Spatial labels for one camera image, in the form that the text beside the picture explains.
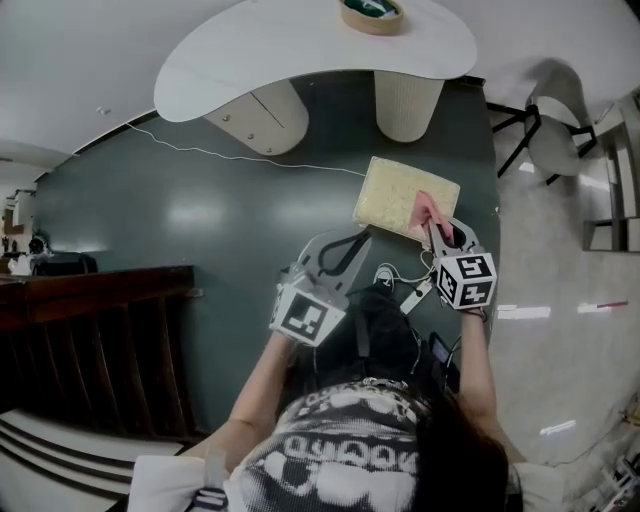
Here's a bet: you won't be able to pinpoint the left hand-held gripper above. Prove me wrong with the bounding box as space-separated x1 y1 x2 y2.
268 229 374 347

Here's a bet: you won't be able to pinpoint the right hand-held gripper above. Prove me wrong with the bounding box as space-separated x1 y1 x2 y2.
426 217 498 312

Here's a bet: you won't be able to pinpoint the pink cloth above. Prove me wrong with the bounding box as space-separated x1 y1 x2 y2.
409 189 456 247

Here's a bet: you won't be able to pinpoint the beige cushioned seat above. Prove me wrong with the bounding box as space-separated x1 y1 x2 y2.
351 155 462 246

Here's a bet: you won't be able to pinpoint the person's left forearm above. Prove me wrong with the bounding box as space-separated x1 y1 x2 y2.
192 328 302 474

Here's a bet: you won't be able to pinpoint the person's right forearm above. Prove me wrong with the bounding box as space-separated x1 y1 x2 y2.
456 306 527 469

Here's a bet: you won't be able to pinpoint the person's black and white top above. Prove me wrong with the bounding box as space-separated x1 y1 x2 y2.
132 380 569 512

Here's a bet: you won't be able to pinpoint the person's white shoe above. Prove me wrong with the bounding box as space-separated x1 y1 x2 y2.
373 263 402 292

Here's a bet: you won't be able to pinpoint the person's black trousers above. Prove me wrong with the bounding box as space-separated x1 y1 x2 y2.
343 285 454 394

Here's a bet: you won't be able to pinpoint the ribbed beige table leg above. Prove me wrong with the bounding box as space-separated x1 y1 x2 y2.
373 70 444 144

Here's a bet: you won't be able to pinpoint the grey chair with black legs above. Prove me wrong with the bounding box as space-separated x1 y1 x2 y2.
485 58 600 187

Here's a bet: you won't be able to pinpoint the grey shelf unit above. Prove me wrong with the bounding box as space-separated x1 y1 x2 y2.
581 88 640 254

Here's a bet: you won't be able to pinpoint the dark green rug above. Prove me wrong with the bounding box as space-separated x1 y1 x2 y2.
33 73 502 437

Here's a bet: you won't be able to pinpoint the white curved table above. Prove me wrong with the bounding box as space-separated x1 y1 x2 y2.
152 0 479 124

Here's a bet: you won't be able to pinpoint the round wooden tray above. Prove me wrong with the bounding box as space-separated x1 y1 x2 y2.
340 0 406 36

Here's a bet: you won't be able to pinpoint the black bag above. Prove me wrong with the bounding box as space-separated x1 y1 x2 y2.
27 230 100 277

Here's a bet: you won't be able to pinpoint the dark wooden railing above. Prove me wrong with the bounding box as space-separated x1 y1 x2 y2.
0 264 206 444

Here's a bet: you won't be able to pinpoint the black device with cables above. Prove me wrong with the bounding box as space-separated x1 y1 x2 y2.
428 331 463 396

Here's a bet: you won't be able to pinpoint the thin white cable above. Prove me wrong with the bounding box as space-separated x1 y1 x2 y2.
123 121 369 178

